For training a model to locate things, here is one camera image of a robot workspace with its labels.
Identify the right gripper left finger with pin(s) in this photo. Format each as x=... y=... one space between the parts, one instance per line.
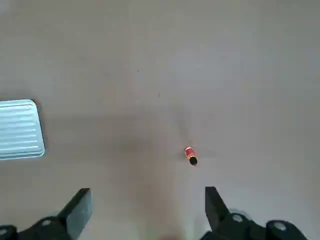
x=75 y=212

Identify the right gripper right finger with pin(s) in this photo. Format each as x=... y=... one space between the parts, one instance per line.
x=217 y=212

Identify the small oil bottle red label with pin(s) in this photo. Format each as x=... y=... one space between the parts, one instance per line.
x=191 y=155

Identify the silver ridged metal tray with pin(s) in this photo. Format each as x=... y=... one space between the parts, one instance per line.
x=20 y=130

